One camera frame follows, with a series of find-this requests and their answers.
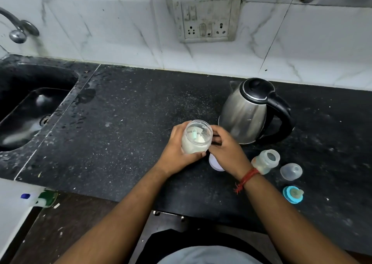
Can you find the person's right hand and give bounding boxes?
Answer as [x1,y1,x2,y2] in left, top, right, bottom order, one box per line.
[208,125,253,181]

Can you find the person's left hand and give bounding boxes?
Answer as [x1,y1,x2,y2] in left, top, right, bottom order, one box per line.
[155,121,207,178]

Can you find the clear jar of white powder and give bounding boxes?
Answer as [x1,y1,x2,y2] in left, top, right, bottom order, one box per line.
[181,120,213,154]

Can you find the person's left forearm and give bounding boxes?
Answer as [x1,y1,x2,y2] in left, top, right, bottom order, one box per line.
[54,165,172,264]

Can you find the person's right forearm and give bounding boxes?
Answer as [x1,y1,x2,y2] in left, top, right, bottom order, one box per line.
[236,170,360,264]

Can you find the white jar lid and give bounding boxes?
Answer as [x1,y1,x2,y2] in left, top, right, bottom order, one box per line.
[208,153,226,172]

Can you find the pale green measuring scoop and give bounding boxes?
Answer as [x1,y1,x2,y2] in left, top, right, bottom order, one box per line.
[187,128,206,142]

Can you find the red thread wristband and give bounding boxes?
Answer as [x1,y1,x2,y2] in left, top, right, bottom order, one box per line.
[234,168,261,194]

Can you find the stainless steel electric kettle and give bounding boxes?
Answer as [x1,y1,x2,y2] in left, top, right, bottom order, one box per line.
[218,77,296,145]

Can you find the clear baby bottle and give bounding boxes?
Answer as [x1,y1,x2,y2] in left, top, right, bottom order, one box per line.
[251,149,281,175]

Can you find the clear dome bottle cap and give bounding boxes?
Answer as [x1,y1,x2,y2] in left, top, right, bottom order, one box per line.
[280,163,303,181]

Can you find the person's grey and black clothing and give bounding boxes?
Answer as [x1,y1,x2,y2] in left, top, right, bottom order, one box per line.
[144,229,272,264]

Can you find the black stone sink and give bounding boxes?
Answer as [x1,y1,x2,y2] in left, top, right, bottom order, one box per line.
[0,63,79,152]

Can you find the white appliance with green patch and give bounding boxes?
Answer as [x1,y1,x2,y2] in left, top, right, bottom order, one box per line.
[0,178,59,257]

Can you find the blue ring bottle nipple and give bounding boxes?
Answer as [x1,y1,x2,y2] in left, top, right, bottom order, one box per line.
[282,186,304,205]

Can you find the white wall socket panel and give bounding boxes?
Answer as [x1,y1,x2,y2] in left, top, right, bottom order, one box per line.
[172,0,243,43]

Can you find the chrome wall tap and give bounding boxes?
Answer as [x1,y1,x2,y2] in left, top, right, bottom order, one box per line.
[0,6,40,44]

